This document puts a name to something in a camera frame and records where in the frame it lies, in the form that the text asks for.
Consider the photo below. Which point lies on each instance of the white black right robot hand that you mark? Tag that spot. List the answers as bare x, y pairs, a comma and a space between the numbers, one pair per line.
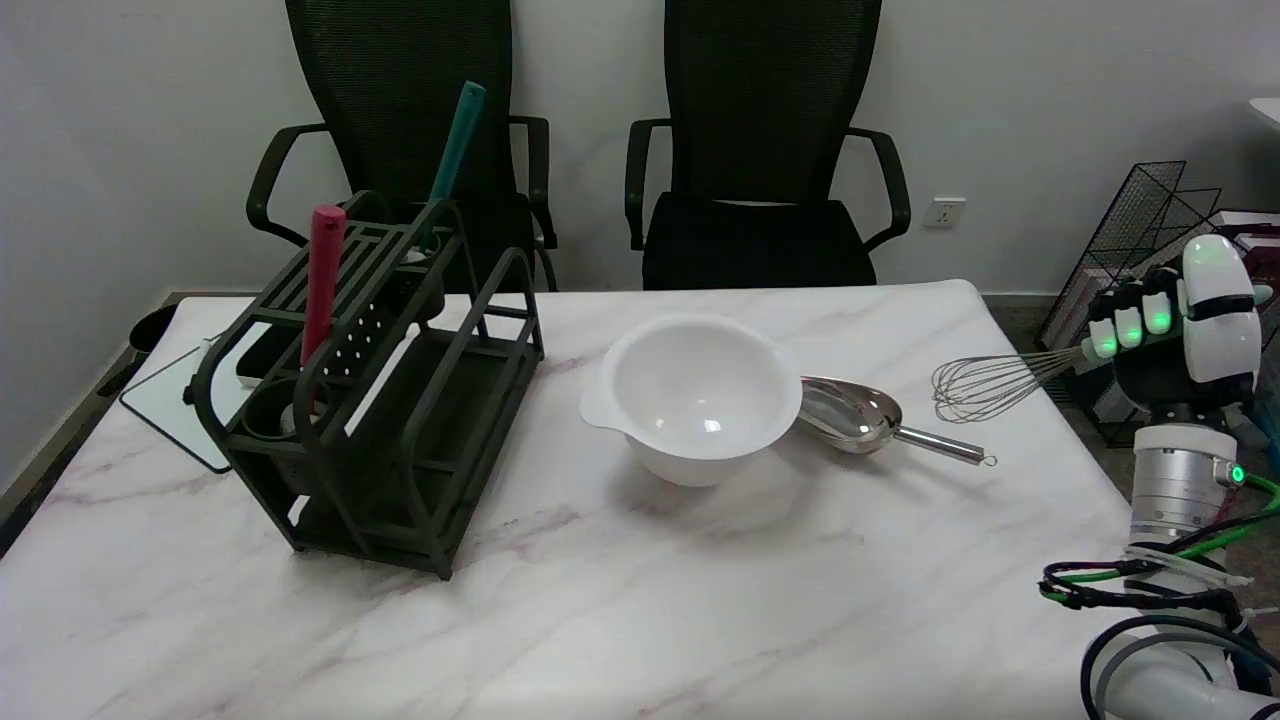
1222, 335

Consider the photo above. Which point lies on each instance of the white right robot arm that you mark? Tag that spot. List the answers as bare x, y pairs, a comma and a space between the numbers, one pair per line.
1180, 480

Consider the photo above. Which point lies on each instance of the white mixing bowl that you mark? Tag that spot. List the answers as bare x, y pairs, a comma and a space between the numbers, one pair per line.
700, 400

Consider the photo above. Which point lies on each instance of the dark red book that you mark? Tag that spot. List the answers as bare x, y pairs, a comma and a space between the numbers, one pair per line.
1260, 242

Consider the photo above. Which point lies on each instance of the white book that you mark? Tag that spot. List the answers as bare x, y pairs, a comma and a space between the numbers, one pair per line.
1250, 217

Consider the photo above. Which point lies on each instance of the white table corner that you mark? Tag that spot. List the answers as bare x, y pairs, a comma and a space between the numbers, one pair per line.
1268, 110

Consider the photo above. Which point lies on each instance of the stainless steel scoop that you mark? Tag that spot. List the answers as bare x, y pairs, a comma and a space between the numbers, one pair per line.
850, 415

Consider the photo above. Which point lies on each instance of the black mesh office chair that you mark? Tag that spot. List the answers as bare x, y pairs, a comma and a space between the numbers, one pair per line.
400, 90
770, 100

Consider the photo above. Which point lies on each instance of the dark green utensil rack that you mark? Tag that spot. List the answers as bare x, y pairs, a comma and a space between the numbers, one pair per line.
400, 440

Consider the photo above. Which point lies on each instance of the white board with black edge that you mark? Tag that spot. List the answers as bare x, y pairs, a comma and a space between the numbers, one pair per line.
175, 400

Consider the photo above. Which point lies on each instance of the black waste bin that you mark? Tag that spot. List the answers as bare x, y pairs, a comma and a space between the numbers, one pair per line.
152, 328

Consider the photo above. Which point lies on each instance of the white wall socket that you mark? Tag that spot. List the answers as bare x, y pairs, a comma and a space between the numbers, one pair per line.
944, 212

